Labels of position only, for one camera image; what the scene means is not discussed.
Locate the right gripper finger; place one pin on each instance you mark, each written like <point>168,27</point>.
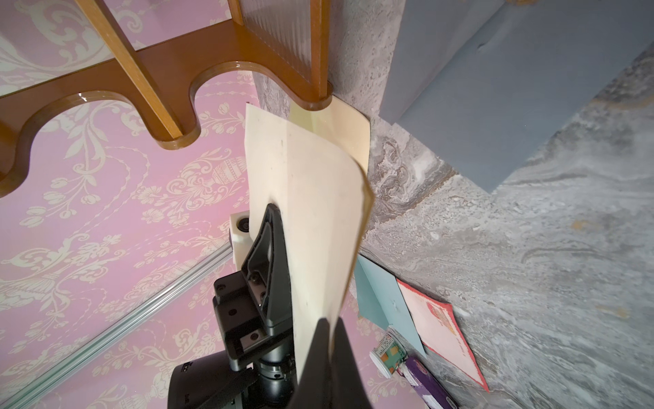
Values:
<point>330,378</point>

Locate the grey envelope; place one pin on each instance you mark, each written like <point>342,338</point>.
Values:
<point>484,84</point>

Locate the red bordered pink card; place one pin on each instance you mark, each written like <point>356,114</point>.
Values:
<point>436,326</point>

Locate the wooden three-tier shelf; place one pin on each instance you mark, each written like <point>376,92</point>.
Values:
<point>161,81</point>

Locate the purple snack bag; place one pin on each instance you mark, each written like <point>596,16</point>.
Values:
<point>426,385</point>

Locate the tan bordered certificate paper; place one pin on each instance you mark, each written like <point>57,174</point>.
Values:
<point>313,167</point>

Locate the teal green envelope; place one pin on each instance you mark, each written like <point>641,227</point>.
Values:
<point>381,301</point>

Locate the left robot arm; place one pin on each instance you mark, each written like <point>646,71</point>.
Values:
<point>209,382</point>

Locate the green white can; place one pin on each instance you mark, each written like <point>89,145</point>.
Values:
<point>388,355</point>

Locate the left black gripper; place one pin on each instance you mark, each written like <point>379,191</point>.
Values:
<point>254,307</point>

